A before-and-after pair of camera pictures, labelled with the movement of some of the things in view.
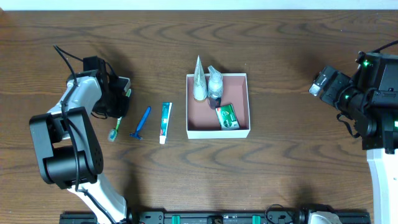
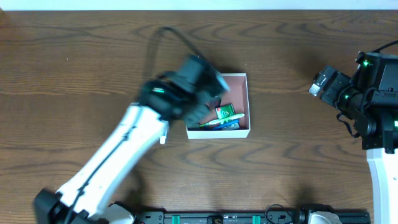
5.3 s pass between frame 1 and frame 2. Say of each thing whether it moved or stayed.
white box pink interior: stayed
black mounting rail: stayed
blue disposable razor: moved
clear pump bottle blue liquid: moved
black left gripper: moved
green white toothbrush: moved
